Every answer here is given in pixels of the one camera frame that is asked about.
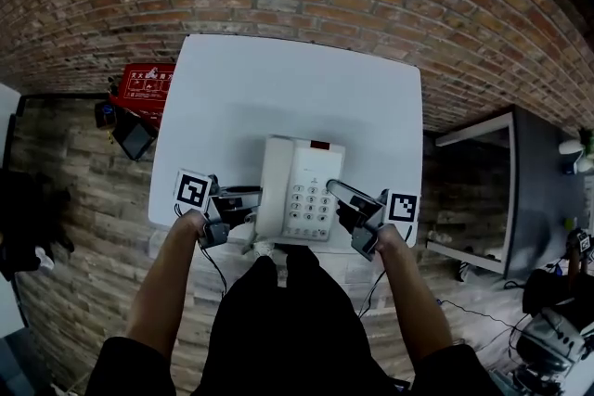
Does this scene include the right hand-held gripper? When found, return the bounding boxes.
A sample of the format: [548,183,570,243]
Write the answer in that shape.
[324,179,420,262]

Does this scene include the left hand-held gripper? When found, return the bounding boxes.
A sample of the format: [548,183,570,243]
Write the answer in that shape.
[174,170,263,250]

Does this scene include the white desk telephone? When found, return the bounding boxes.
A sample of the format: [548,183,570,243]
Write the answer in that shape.
[241,134,347,256]

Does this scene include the person's left forearm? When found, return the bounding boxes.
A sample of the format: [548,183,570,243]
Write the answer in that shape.
[125,209,206,362]

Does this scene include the person's right forearm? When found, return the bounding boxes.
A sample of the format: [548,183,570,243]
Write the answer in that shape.
[374,222,456,362]

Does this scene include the white square table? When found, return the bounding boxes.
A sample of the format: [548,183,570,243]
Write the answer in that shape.
[147,33,424,253]

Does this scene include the person's black trousers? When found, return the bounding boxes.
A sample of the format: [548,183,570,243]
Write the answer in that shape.
[199,245,410,396]

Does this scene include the black tablet device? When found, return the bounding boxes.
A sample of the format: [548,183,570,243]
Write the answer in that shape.
[111,109,160,162]

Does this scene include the red fire extinguisher box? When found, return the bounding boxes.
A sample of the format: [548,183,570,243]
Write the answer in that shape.
[115,63,176,127]

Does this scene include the small box with blue sticker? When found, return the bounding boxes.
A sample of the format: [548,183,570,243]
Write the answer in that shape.
[94,100,118,130]

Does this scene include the dark grey side table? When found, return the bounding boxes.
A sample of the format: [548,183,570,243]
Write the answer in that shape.
[425,105,582,281]

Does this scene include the person's black shirt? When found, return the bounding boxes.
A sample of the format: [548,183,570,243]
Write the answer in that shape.
[85,335,508,396]

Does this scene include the white vase with green plant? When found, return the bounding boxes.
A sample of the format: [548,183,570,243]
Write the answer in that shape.
[558,127,594,157]

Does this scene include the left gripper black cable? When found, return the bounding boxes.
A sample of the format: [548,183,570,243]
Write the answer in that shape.
[198,240,229,299]

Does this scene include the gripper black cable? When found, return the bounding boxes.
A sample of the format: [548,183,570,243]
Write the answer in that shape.
[355,266,389,320]
[198,240,229,299]

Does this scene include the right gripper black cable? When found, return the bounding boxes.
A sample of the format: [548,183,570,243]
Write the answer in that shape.
[355,266,389,320]

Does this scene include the black floor cable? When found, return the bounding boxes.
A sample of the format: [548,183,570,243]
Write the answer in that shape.
[434,298,531,331]

